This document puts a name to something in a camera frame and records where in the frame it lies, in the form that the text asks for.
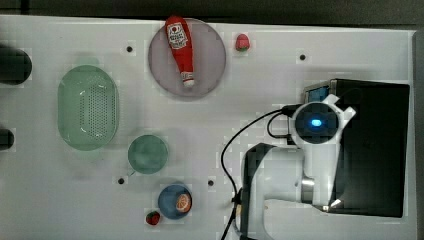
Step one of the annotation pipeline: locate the red ketchup bottle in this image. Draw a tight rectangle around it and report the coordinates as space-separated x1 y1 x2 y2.
165 15 195 87

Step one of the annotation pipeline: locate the grey round plate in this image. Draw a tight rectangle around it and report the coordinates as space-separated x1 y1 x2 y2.
148 18 226 98

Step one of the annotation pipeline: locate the green oval colander basket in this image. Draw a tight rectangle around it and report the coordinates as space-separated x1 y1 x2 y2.
58 65 119 151

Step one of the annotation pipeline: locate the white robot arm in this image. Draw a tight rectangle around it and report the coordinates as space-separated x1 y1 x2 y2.
239 94 356 240

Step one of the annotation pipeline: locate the small red strawberry toy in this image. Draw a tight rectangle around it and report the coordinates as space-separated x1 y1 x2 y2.
145 211 161 226

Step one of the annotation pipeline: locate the black cylinder lower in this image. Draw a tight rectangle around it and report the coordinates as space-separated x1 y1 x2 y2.
0 129 15 150

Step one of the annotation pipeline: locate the blue bowl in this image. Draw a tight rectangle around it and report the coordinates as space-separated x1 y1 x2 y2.
158 184 192 220

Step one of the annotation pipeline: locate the black toaster oven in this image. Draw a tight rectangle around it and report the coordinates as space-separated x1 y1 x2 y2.
304 79 410 218

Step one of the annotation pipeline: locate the black cylinder upper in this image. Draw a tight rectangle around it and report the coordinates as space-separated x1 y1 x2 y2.
0 46 32 85

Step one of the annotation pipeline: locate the blue oven door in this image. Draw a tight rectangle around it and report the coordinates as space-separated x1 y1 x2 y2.
305 86 329 103

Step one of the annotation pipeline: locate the black cylinder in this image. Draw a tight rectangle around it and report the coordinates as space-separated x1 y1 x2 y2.
0 129 15 150
0 46 32 85

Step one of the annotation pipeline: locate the orange slice toy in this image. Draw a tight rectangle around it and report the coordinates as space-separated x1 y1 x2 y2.
176 193 192 213

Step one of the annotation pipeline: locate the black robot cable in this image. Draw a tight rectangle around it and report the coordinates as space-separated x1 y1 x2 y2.
219 104 301 240

